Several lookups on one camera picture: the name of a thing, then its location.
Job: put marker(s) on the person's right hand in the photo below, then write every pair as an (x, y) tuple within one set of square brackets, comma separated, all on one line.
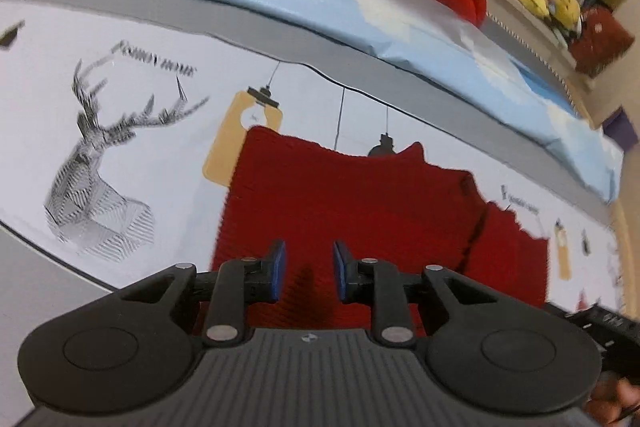
[(612, 402)]

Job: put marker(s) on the dark red knitted sweater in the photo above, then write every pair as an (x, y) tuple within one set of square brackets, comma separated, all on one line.
[(350, 197)]

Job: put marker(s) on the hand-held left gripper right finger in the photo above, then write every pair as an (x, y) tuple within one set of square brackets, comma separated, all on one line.
[(342, 272)]

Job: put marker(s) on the grey printed bed sheet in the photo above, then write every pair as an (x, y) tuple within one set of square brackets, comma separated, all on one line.
[(150, 147)]

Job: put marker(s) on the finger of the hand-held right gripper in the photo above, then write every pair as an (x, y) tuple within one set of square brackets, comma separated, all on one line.
[(590, 319)]

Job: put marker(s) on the dark red cushion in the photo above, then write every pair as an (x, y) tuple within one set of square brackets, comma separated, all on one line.
[(600, 42)]

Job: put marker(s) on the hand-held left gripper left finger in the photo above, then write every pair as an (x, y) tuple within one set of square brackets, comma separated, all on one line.
[(277, 269)]

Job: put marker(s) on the yellow round plush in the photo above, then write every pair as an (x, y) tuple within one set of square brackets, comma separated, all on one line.
[(565, 7)]

